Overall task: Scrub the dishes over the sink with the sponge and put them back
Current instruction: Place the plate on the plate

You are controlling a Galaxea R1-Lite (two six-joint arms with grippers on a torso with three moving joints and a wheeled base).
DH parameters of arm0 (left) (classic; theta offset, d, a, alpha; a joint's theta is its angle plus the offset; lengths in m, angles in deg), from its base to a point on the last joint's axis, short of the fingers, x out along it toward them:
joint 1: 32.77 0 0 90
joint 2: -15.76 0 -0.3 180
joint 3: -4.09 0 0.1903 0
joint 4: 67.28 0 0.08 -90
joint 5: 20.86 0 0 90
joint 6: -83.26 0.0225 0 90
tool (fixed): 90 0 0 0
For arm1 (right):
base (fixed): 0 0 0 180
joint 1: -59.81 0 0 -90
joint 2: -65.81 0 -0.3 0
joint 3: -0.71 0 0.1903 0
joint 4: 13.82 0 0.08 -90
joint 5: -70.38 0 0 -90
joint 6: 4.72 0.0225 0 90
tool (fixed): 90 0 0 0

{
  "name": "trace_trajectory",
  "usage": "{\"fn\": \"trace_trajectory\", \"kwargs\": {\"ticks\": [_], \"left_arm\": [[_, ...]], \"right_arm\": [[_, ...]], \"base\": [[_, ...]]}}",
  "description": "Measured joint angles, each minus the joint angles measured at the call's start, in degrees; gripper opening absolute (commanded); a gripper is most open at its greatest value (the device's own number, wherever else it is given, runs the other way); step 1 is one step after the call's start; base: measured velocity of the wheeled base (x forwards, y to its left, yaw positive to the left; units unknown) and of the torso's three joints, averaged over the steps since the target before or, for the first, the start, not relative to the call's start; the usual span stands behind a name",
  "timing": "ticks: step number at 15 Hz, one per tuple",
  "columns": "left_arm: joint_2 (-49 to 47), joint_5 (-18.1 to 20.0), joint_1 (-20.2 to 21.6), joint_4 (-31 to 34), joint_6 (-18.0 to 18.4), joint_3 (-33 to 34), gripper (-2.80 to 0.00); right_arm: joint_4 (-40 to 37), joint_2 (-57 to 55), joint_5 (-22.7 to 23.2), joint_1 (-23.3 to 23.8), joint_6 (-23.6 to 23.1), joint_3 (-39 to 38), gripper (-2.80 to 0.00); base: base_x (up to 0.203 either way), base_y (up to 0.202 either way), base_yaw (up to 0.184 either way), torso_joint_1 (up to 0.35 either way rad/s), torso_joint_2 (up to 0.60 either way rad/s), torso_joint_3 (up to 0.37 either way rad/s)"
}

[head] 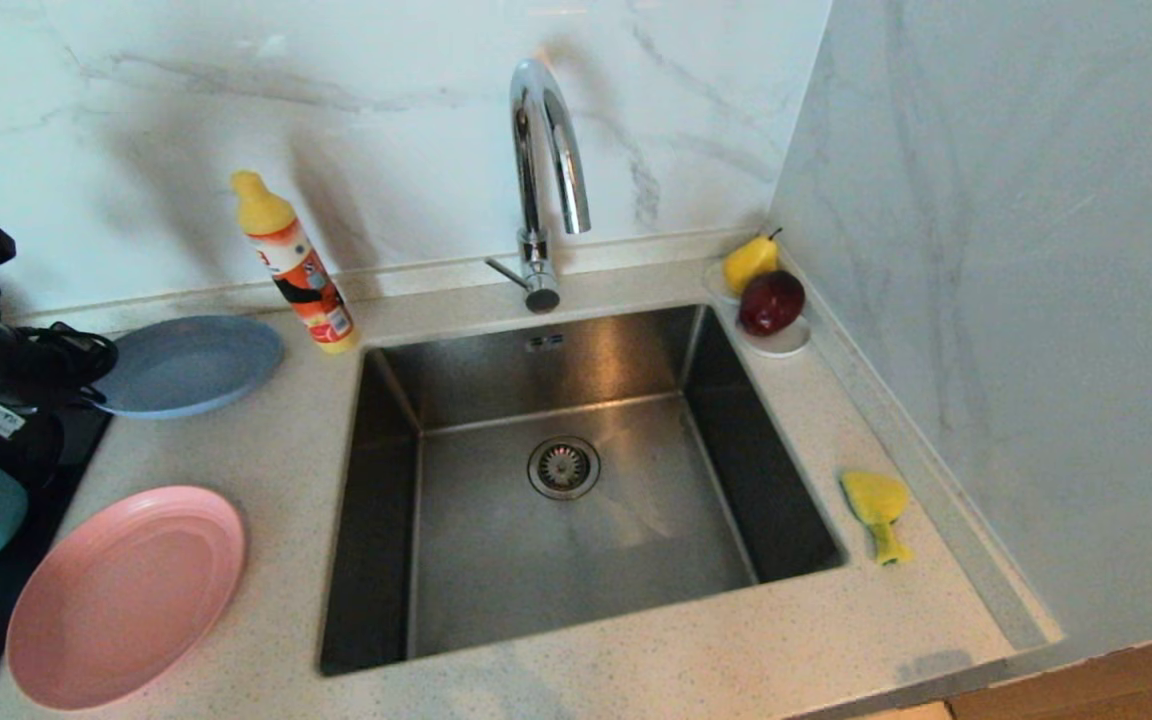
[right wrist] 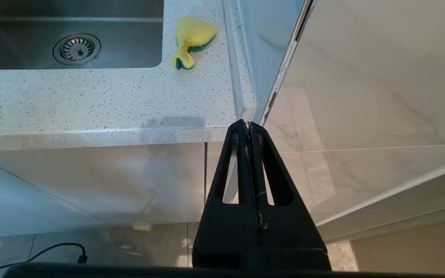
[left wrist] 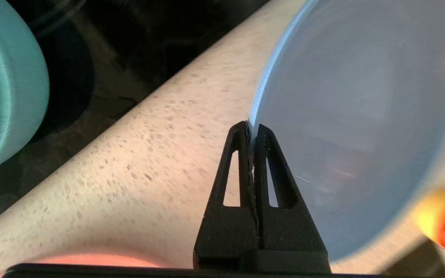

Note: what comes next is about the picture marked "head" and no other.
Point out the yellow green fish-shaped sponge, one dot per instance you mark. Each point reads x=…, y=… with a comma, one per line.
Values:
x=876, y=500

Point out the orange yellow detergent bottle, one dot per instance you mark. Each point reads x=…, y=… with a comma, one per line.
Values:
x=301, y=270

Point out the blue plate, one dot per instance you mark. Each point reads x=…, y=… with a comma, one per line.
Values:
x=186, y=365

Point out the yellow pear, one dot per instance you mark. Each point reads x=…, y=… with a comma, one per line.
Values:
x=748, y=262

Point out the stainless steel sink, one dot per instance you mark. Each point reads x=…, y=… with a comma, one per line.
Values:
x=586, y=560

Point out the dark red apple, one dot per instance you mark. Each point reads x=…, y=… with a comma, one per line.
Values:
x=771, y=302

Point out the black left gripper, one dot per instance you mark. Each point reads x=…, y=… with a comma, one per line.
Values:
x=6, y=370

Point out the pink plate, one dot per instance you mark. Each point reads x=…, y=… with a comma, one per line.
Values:
x=126, y=600

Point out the round metal drain strainer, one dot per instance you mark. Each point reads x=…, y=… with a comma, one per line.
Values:
x=563, y=467

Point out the chrome curved faucet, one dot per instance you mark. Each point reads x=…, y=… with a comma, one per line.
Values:
x=528, y=180

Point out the small white dish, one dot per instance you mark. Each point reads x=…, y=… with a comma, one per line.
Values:
x=781, y=347

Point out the brown wooden cabinet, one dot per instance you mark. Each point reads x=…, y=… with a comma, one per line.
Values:
x=1136, y=690

